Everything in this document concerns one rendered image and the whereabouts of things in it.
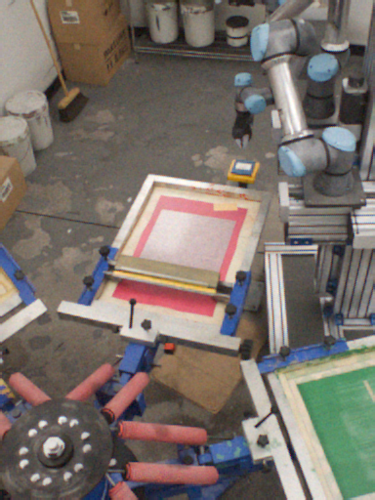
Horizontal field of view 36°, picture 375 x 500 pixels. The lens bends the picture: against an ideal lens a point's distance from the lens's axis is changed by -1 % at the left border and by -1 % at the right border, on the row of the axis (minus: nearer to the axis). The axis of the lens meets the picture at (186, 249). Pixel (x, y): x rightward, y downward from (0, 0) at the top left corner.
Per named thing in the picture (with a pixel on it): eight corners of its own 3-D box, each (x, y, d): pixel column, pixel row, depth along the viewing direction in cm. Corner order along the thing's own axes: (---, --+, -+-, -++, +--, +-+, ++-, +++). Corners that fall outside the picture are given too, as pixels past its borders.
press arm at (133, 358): (137, 336, 210) (135, 328, 206) (152, 340, 208) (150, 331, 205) (119, 377, 199) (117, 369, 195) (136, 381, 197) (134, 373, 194)
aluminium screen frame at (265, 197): (149, 180, 274) (148, 174, 271) (271, 198, 260) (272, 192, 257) (82, 311, 224) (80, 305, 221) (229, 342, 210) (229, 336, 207)
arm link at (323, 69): (302, 93, 243) (304, 63, 233) (312, 77, 251) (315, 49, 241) (329, 100, 239) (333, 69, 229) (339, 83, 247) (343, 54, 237)
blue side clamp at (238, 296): (238, 279, 231) (238, 268, 226) (251, 281, 230) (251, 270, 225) (219, 341, 212) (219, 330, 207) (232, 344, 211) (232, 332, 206)
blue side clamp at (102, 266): (109, 255, 245) (106, 244, 240) (120, 257, 243) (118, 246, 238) (81, 311, 226) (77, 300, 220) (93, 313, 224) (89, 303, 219)
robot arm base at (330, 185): (350, 170, 223) (354, 149, 216) (355, 196, 213) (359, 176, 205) (310, 171, 224) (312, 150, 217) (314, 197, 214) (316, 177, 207)
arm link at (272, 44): (333, 168, 200) (294, 12, 196) (294, 179, 198) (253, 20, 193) (319, 171, 212) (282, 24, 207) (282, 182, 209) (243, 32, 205)
